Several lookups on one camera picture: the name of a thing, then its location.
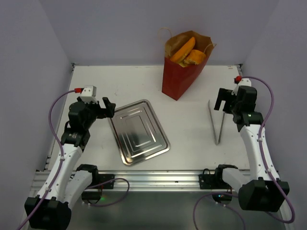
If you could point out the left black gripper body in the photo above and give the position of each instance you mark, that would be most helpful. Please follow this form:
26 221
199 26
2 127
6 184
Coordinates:
94 111

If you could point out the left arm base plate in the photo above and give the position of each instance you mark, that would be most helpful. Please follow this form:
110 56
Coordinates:
102 181

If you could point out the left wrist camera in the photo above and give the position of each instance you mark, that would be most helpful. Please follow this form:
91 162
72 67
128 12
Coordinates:
87 94

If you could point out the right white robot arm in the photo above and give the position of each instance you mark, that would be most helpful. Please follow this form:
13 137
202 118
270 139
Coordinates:
264 190

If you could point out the long bread loaf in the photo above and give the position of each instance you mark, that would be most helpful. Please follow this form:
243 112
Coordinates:
183 51

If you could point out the metal tray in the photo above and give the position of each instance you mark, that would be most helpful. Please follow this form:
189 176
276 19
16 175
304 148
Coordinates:
138 132

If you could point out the round flower bread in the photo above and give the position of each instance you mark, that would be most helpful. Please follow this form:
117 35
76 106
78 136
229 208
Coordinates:
195 57

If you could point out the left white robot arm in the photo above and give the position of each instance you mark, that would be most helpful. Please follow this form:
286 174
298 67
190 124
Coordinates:
51 208

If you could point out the red paper bag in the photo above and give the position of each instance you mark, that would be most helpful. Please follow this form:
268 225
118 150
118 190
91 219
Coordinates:
177 77

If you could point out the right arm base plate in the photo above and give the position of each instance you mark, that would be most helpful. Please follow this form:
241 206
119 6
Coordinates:
212 180

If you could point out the metal tongs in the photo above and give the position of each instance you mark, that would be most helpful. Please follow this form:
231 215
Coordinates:
217 123

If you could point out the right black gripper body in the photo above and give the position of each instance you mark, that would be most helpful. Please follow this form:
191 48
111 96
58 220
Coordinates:
227 95

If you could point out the aluminium mounting rail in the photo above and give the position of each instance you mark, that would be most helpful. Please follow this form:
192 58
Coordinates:
140 181

